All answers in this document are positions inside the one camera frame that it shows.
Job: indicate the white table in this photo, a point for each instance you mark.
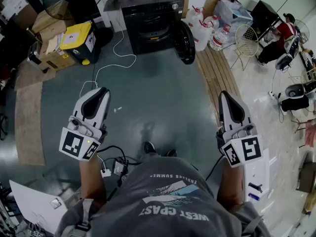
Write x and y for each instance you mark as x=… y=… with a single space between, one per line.
x=32 y=201

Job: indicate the black bin with yellow lid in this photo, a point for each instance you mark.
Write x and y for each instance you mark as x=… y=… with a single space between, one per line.
x=76 y=38

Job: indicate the person's grey t-shirt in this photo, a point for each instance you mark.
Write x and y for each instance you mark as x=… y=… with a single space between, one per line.
x=168 y=196

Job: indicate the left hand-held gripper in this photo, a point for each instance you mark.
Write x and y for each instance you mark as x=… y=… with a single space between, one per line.
x=74 y=142

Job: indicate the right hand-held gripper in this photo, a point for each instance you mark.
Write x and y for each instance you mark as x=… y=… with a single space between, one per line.
x=249 y=148

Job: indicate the black table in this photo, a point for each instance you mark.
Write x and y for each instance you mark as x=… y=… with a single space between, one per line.
x=264 y=15

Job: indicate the black washing machine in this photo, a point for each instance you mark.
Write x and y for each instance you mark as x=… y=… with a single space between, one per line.
x=150 y=16

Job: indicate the clear plastic bag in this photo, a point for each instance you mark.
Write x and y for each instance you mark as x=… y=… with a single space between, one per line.
x=229 y=10

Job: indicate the black washing machine door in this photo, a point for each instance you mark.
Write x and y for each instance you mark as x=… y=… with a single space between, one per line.
x=185 y=43

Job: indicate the person's left shoe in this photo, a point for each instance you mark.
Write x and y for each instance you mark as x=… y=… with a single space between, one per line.
x=149 y=147

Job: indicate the small white floor scrap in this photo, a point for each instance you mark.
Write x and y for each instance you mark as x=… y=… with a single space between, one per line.
x=118 y=109

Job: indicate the white power strip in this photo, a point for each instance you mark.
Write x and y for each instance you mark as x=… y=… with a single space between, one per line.
x=273 y=94
x=106 y=173

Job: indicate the person's left forearm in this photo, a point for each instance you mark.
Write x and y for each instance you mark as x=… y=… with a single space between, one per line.
x=92 y=179

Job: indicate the white shelf panel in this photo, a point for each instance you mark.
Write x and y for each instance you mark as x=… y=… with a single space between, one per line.
x=258 y=171

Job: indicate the person's right forearm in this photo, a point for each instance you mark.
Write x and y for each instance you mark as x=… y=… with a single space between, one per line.
x=230 y=186

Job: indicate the black adapter box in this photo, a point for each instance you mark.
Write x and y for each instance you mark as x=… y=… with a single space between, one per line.
x=119 y=167

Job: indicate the brown floor mat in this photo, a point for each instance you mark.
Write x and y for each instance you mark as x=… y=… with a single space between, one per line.
x=29 y=122

